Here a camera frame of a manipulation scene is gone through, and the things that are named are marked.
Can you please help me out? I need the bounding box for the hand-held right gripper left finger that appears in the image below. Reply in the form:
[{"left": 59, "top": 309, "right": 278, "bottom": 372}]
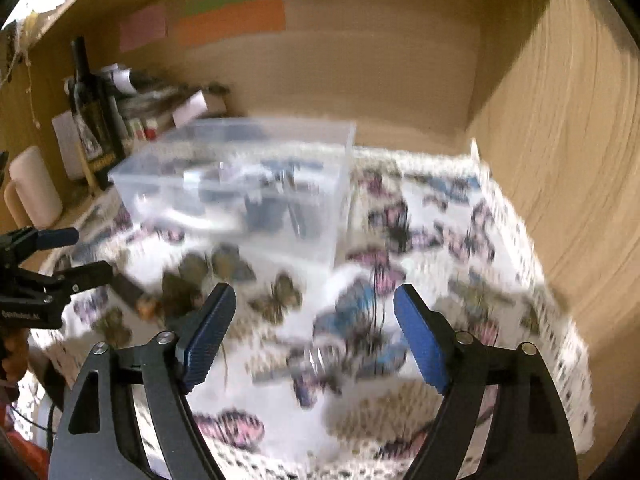
[{"left": 47, "top": 283, "right": 237, "bottom": 480}]

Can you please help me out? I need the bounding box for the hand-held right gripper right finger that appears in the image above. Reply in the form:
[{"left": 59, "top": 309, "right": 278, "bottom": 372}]
[{"left": 393, "top": 283, "right": 579, "bottom": 480}]

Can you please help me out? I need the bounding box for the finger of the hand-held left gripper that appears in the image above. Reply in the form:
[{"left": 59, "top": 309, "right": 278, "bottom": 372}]
[
  {"left": 0, "top": 226, "right": 81, "bottom": 261},
  {"left": 7, "top": 261, "right": 115, "bottom": 297}
]

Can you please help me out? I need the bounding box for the clear plastic storage box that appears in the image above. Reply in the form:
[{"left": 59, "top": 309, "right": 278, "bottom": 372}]
[{"left": 108, "top": 117, "right": 357, "bottom": 272}]

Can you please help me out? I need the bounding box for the person's left hand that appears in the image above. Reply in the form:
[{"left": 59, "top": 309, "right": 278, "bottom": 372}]
[{"left": 0, "top": 329, "right": 28, "bottom": 386}]

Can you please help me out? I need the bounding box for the dark stick with brown end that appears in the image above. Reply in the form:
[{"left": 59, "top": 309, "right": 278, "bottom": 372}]
[{"left": 111, "top": 276, "right": 157, "bottom": 322}]

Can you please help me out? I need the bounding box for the white mug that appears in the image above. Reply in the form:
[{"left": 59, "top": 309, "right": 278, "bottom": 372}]
[{"left": 4, "top": 146, "right": 64, "bottom": 231}]

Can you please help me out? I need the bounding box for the butterfly printed cloth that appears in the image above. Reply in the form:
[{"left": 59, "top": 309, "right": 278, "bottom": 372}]
[{"left": 27, "top": 144, "right": 597, "bottom": 480}]

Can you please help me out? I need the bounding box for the white card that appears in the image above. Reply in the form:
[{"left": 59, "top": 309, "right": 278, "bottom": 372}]
[{"left": 51, "top": 111, "right": 85, "bottom": 182}]

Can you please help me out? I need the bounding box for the small shiny metal object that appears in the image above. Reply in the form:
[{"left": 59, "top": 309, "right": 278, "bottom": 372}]
[{"left": 289, "top": 339, "right": 352, "bottom": 407}]

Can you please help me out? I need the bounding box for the dark wine bottle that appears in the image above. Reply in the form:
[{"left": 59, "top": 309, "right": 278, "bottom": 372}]
[{"left": 66, "top": 36, "right": 127, "bottom": 177}]

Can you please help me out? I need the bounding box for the dark object in box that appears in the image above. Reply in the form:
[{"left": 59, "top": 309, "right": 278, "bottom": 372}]
[{"left": 242, "top": 160, "right": 323, "bottom": 240}]

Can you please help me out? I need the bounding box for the red object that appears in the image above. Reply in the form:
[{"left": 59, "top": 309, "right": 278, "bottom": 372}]
[{"left": 0, "top": 400, "right": 47, "bottom": 480}]

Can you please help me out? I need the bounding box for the pile of books and papers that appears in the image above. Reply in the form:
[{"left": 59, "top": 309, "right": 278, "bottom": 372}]
[{"left": 101, "top": 64, "right": 232, "bottom": 142}]

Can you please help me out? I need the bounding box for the dried twine decoration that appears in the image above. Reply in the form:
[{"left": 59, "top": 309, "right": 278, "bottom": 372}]
[{"left": 2, "top": 9, "right": 42, "bottom": 128}]

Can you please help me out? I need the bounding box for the pink sticky note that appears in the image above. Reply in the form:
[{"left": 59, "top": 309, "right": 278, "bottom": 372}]
[{"left": 119, "top": 2, "right": 167, "bottom": 54}]

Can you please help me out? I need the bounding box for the orange sticky note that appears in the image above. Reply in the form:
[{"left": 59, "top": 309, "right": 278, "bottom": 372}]
[{"left": 175, "top": 0, "right": 287, "bottom": 50}]

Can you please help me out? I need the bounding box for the green sticky note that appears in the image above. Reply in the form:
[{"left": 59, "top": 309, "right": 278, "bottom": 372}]
[{"left": 182, "top": 0, "right": 258, "bottom": 17}]

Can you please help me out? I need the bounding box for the black cable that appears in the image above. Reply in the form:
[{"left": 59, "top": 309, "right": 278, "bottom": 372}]
[{"left": 7, "top": 392, "right": 57, "bottom": 453}]

